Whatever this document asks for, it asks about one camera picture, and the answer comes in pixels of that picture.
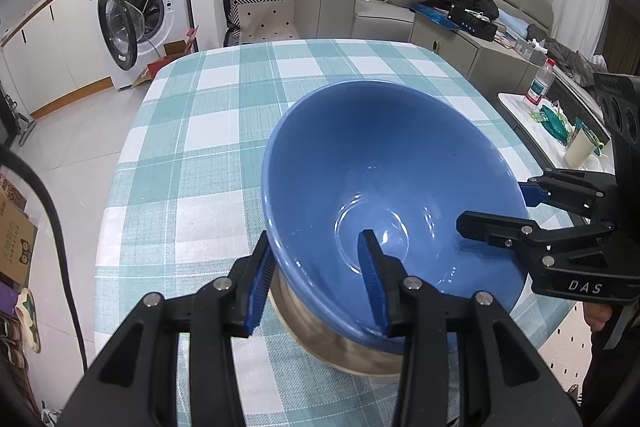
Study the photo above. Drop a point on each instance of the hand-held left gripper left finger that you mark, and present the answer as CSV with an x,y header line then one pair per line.
x,y
260,292

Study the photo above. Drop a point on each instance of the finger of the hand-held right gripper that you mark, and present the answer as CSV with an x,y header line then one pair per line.
x,y
580,192
500,232

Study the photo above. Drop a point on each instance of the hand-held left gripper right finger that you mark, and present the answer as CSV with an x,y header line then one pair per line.
x,y
372,287

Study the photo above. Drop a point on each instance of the cream round plate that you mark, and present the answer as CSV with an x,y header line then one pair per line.
x,y
320,337

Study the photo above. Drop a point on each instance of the blue bowl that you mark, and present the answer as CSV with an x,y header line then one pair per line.
x,y
400,157

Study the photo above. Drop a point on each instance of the person's right forearm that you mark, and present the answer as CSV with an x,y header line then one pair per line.
x,y
615,382

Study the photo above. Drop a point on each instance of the person's right hand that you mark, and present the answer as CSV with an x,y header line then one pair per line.
x,y
596,318

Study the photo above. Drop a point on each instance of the cream cup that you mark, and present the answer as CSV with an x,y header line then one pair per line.
x,y
581,149

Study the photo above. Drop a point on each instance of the teal plastic bag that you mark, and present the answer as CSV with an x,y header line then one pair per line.
x,y
550,124

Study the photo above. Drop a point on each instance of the white marble side table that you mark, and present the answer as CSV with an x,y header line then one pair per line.
x,y
515,107

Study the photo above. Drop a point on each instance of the clear bottle red cap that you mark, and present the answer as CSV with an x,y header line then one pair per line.
x,y
540,82

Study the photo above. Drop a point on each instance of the grey clothes pile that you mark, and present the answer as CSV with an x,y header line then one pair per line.
x,y
570,57

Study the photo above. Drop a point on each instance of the teal white checkered tablecloth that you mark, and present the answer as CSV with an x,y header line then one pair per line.
x,y
200,147

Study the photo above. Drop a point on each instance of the beige low cabinet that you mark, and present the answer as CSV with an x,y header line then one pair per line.
x,y
460,52

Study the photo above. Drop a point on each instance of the black box with lights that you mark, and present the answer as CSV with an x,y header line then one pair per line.
x,y
472,24

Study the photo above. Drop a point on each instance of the black clothing bundle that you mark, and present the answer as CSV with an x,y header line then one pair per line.
x,y
475,2

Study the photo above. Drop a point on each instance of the blue plastic pack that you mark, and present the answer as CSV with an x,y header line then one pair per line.
x,y
432,14

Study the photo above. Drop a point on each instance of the green white slipper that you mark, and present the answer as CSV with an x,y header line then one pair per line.
x,y
29,322

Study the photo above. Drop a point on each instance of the brown cardboard box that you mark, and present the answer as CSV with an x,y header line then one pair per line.
x,y
15,237

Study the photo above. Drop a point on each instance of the red cardboard box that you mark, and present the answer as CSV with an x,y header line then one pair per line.
x,y
170,57

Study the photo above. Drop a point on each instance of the black patterned chair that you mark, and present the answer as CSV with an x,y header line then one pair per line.
x,y
260,12

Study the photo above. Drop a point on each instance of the white kitchen counter cabinet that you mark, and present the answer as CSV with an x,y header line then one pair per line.
x,y
45,52

